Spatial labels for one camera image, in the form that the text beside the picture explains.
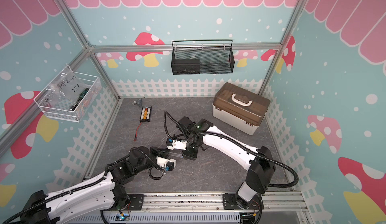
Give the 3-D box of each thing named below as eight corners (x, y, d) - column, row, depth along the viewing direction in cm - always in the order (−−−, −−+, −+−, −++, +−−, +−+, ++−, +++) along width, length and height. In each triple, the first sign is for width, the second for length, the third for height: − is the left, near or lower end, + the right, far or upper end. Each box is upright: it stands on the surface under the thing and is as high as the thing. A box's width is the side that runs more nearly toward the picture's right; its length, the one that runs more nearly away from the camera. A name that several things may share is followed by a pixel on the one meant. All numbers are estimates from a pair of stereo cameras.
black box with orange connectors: (139, 122, 108) (139, 120, 106) (142, 107, 117) (142, 105, 115) (149, 121, 108) (149, 120, 107) (152, 107, 117) (151, 105, 116)
